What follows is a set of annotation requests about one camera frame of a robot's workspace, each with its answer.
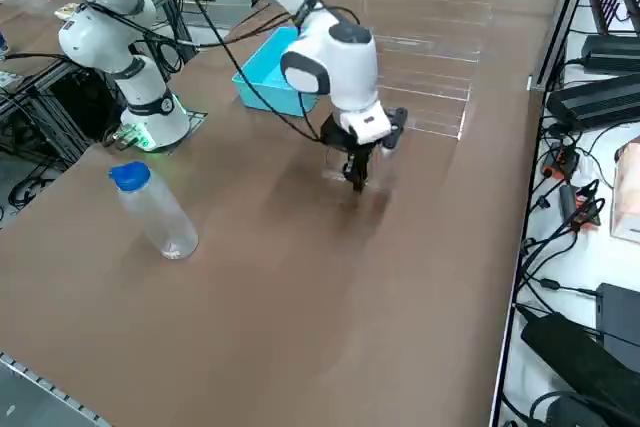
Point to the black aluminium frame stand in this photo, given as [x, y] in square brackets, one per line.
[30, 92]

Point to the clear acrylic stepped rack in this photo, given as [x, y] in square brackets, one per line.
[440, 92]

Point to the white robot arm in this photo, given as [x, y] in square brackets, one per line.
[350, 72]

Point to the black pronged rack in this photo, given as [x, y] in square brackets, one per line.
[615, 2]

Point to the black flat power adapter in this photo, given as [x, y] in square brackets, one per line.
[612, 52]

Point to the black long power brick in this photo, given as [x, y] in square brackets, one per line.
[580, 347]

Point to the orange black connector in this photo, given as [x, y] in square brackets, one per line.
[562, 159]
[587, 207]

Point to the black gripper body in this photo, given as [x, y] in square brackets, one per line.
[335, 134]

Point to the aluminium table edge rail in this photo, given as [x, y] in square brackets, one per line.
[40, 387]

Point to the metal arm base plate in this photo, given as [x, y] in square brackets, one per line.
[197, 117]

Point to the black square box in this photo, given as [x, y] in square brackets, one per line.
[620, 317]

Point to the aluminium frame post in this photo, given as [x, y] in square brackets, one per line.
[565, 17]

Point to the blue plastic bin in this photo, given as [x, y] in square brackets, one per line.
[272, 59]

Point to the clear bottle with blue cap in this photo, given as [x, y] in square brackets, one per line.
[160, 217]

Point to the black ribbed power adapter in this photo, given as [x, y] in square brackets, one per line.
[595, 97]

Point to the pink cardboard box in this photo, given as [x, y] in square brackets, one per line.
[625, 192]

